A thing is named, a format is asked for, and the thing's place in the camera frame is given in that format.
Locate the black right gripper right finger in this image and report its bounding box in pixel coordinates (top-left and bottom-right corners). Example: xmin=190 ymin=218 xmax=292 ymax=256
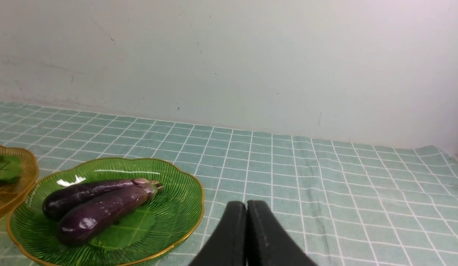
xmin=247 ymin=200 xmax=316 ymax=266

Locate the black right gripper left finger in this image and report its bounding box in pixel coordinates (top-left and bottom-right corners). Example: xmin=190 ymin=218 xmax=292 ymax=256
xmin=190 ymin=201 xmax=247 ymax=266

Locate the purple eggplant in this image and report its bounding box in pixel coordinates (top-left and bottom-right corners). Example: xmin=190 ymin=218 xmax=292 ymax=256
xmin=42 ymin=178 xmax=150 ymax=222
xmin=56 ymin=183 xmax=163 ymax=246

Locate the white radish with leaves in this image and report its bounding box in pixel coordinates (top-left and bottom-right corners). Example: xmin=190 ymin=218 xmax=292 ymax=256
xmin=0 ymin=155 xmax=23 ymax=185

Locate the green transparent plastic plate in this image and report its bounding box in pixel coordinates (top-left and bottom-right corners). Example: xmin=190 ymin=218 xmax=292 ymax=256
xmin=7 ymin=158 xmax=204 ymax=266

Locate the yellow transparent plastic plate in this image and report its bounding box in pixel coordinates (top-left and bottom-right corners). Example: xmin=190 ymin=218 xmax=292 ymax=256
xmin=0 ymin=145 xmax=39 ymax=219

